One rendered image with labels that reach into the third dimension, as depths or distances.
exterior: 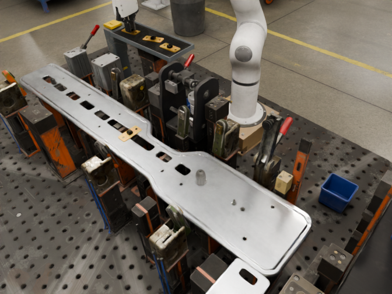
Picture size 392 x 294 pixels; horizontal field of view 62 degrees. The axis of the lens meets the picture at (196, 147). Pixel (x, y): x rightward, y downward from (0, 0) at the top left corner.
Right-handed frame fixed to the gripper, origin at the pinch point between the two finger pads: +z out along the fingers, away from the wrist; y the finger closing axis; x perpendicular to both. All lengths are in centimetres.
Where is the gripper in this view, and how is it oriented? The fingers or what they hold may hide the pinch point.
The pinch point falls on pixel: (129, 25)
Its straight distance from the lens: 149.4
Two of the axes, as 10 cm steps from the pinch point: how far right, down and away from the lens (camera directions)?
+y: -5.9, 5.8, -5.6
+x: 8.1, 3.8, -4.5
